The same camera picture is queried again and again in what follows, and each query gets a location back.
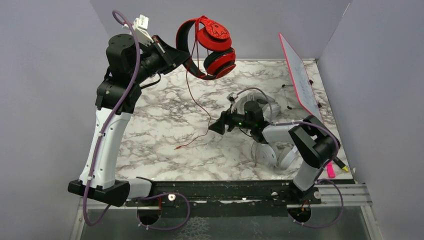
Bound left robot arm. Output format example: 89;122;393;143
67;33;190;207

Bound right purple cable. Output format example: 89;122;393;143
236;87;345;229

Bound white gaming headset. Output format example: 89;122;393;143
250;142;298;170

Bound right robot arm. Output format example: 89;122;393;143
208;100;341;204

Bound pink-framed whiteboard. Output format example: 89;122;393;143
278;32;323;121

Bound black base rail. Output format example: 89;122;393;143
125;180;322;218

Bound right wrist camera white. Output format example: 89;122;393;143
226;92;239;114

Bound pink highlighter marker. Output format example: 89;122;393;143
326;162;336;179

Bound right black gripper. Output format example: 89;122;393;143
208;104;253;136

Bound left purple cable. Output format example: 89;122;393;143
82;9;191;232

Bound black whiteboard stand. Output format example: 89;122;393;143
281;84;303;110

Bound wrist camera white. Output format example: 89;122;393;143
226;92;239;114
131;14;154;47

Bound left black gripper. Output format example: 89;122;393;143
129;34;190;84

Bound black yellow marker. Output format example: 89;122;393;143
333;157;349;173

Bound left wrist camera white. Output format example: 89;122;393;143
131;14;154;47

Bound red headphones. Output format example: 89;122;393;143
175;15;236;81

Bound purple cable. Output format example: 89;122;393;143
82;9;191;232
236;87;345;229

